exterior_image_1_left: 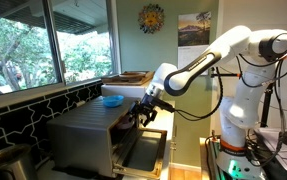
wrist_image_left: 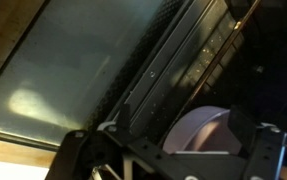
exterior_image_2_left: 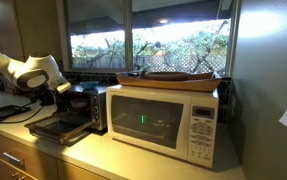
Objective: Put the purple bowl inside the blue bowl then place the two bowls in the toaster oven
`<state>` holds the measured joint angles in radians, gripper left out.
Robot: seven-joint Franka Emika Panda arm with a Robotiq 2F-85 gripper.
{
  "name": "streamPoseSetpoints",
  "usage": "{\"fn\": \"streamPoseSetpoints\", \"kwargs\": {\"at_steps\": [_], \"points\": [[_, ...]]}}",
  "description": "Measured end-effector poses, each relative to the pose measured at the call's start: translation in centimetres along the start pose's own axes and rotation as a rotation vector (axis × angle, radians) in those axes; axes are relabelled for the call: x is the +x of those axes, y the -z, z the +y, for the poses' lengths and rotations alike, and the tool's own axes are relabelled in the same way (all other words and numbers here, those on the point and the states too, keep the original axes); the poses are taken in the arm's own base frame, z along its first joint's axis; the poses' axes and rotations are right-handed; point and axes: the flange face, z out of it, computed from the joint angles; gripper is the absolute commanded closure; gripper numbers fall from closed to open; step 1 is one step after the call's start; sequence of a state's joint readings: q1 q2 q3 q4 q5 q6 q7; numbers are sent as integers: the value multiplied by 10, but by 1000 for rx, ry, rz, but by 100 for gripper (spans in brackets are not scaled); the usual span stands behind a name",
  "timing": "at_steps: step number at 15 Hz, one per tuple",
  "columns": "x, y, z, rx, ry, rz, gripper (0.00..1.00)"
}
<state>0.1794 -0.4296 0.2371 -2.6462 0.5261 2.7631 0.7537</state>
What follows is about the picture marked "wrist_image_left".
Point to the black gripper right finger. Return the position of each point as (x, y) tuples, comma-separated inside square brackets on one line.
[(243, 128)]

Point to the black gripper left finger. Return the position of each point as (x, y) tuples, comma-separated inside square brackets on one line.
[(124, 116)]

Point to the purple plastic bowl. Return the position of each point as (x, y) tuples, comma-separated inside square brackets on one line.
[(199, 130)]

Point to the silver black toaster oven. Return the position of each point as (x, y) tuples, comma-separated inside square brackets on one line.
[(266, 76)]

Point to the toaster oven glass door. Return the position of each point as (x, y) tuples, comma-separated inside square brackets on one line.
[(73, 66)]

